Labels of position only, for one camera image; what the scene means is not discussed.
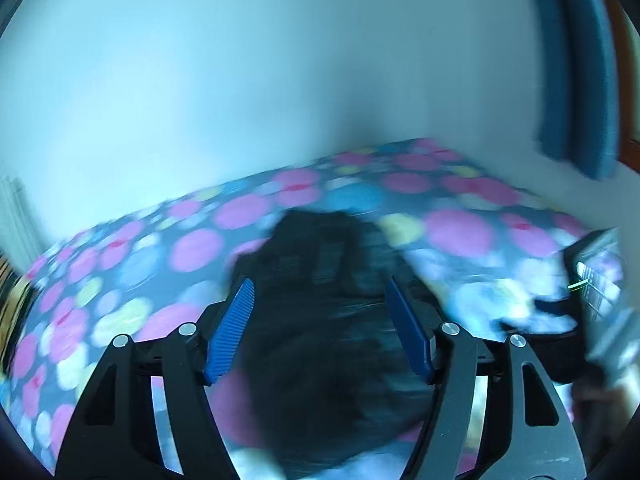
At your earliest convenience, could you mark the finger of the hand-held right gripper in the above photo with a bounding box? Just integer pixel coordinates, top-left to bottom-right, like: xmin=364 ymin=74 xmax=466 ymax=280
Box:
xmin=500 ymin=297 xmax=587 ymax=383

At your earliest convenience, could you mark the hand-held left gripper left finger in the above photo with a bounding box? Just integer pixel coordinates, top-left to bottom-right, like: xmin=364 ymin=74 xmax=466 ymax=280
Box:
xmin=54 ymin=277 xmax=256 ymax=480

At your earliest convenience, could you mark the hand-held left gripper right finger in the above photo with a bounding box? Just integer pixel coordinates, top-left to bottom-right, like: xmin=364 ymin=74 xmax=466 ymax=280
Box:
xmin=385 ymin=275 xmax=589 ymax=480

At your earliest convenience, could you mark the black puffer jacket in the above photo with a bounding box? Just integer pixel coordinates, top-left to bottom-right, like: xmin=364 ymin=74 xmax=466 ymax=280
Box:
xmin=220 ymin=209 xmax=451 ymax=480

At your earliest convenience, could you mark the dotted colourful bedspread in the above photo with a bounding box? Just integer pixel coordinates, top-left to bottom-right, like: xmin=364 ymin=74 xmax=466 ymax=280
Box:
xmin=0 ymin=137 xmax=626 ymax=480

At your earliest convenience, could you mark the blue curtain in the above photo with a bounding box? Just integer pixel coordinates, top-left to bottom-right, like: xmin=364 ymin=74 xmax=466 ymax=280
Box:
xmin=525 ymin=0 xmax=622 ymax=181

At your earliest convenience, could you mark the yellow patterned cloth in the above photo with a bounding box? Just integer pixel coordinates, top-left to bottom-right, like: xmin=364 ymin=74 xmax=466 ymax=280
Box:
xmin=0 ymin=255 xmax=37 ymax=321

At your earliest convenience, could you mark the brown wooden frame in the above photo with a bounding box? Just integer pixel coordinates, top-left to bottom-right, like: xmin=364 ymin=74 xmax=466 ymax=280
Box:
xmin=597 ymin=0 xmax=640 ymax=173

